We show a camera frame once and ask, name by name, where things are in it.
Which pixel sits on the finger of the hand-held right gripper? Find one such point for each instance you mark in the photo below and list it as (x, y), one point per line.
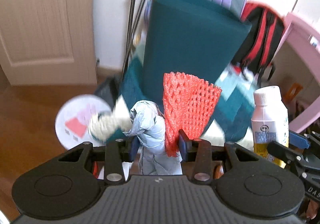
(298, 140)
(285, 155)

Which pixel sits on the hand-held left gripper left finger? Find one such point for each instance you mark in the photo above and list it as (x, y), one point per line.
(135, 148)

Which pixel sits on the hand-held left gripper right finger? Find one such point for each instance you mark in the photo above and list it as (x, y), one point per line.
(183, 144)

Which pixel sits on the pale blue paper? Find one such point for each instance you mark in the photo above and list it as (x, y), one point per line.
(150, 126)

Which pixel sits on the white yellow drink bottle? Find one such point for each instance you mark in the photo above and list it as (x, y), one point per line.
(270, 119)

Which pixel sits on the red foam net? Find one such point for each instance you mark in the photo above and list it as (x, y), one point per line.
(190, 104)

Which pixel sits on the teal plastic bin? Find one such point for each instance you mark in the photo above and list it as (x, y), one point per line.
(187, 39)

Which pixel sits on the teal cream zigzag quilt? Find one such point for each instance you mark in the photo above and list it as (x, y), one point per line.
(232, 111)

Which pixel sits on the round white stool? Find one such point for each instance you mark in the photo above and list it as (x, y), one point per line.
(75, 119)

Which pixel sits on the red black backpack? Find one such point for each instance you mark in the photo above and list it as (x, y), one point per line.
(262, 39)

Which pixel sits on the pink desk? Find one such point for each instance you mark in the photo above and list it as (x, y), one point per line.
(300, 29)

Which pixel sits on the black metal poles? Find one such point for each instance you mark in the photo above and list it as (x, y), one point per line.
(133, 14)

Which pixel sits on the beige wooden door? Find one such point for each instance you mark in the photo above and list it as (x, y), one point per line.
(45, 14)

